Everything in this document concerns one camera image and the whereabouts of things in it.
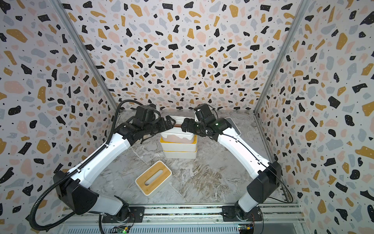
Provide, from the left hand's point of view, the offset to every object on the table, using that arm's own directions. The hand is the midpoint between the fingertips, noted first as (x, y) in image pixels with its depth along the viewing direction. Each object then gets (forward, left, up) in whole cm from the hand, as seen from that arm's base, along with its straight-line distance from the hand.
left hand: (172, 123), depth 76 cm
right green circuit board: (-43, -36, -30) cm, 64 cm away
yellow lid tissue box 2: (-5, +3, -14) cm, 15 cm away
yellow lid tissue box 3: (-19, +12, -27) cm, 35 cm away
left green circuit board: (-42, +25, -29) cm, 57 cm away
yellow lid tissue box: (-5, -3, -25) cm, 25 cm away
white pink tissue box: (-6, -2, -2) cm, 7 cm away
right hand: (-2, -7, -1) cm, 7 cm away
